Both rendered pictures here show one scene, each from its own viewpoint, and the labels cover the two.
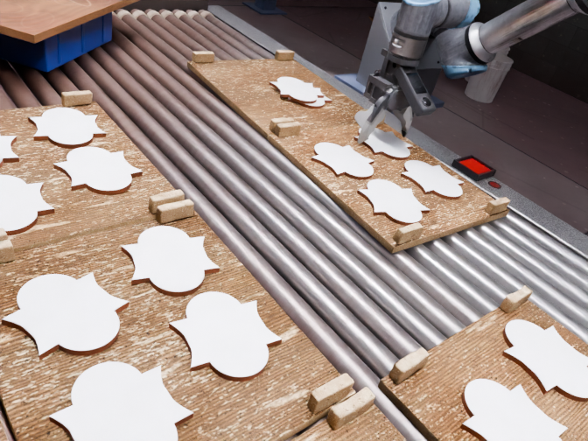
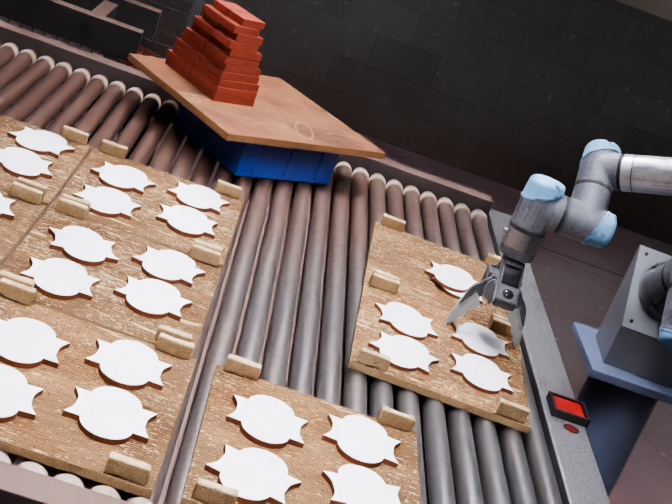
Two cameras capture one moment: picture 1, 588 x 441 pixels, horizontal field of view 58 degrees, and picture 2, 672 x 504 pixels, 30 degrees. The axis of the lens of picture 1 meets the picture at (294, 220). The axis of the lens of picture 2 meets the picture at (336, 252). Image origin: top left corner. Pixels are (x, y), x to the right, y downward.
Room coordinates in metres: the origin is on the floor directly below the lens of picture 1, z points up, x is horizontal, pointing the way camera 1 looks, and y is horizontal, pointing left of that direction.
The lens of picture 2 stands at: (-0.87, -1.46, 1.85)
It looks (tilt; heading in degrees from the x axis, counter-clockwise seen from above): 20 degrees down; 41
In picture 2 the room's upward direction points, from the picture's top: 21 degrees clockwise
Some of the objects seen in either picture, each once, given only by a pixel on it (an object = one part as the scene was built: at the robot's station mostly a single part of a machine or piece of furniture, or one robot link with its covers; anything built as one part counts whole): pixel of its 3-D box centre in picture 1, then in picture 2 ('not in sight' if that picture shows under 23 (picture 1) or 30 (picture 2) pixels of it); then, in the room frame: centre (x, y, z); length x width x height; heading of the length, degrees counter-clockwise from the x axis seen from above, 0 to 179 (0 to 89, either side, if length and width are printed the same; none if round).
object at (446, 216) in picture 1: (386, 174); (440, 351); (1.02, -0.17, 0.93); 0.41 x 0.35 x 0.02; 43
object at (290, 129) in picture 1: (288, 129); (384, 283); (1.07, 0.06, 0.95); 0.06 x 0.02 x 0.03; 133
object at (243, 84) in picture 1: (282, 93); (441, 278); (1.32, 0.11, 0.93); 0.41 x 0.35 x 0.02; 43
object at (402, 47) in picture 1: (406, 45); (520, 239); (1.17, -0.14, 1.16); 0.08 x 0.08 x 0.05
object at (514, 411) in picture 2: (498, 206); (512, 410); (0.97, -0.40, 0.95); 0.06 x 0.02 x 0.03; 133
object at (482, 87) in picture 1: (486, 76); not in sight; (4.68, -1.31, 0.19); 0.30 x 0.30 x 0.37
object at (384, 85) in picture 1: (393, 80); (506, 274); (1.17, -0.14, 1.08); 0.09 x 0.08 x 0.12; 43
